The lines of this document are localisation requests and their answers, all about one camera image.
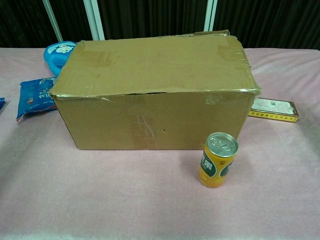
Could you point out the brown cardboard box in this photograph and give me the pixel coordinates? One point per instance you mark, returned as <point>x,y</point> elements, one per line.
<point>150,100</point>

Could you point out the yellow drink can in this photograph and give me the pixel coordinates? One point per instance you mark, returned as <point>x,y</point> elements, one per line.
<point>217,162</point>

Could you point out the pink tablecloth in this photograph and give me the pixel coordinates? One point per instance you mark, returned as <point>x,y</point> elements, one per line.
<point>125,197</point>

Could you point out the black curtain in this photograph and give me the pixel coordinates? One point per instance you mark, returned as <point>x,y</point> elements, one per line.
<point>155,17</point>

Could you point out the red and yellow flat box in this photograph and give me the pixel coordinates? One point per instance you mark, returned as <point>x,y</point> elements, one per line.
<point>272,106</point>

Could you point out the blue detergent bottle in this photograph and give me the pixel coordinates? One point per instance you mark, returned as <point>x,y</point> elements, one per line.
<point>56,53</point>

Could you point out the blue snack bag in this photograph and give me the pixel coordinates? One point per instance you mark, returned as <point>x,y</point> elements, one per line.
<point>32,98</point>

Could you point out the dark blue cookie packet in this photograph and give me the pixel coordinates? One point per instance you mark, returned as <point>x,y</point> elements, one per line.
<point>1,105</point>

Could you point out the wide white frame post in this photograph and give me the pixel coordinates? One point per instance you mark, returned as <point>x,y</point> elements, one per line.
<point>94,18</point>

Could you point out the thin white frame post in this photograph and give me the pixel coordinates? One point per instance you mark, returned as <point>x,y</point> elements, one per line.
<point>52,20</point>

